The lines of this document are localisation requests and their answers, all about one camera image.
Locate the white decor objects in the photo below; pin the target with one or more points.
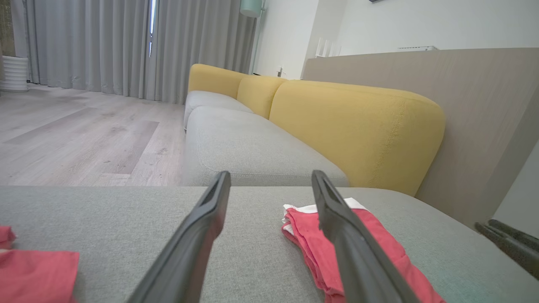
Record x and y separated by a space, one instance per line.
326 48

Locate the beige wooden partition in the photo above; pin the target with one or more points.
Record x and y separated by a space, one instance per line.
463 84

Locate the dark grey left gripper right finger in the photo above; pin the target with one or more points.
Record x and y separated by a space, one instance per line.
358 261

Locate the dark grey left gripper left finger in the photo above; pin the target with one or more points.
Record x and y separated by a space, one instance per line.
189 252

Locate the flat white object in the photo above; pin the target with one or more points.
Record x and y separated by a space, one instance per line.
417 48

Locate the white ribbed planter pot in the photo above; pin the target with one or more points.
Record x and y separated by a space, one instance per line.
14 73

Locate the mint green floor lamp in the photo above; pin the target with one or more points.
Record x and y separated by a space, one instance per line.
250 7

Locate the grey sofa seat cushion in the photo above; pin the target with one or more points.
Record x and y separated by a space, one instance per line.
244 147
206 100

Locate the grey pleated curtain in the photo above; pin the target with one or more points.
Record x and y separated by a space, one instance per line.
84 42
198 46

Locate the crumpled red mesh garment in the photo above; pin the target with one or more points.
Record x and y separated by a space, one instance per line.
38 277

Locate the grey fabric sofa ottoman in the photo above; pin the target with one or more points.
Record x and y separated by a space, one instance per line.
126 227

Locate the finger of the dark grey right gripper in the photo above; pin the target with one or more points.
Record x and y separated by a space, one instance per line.
522 237
518 252

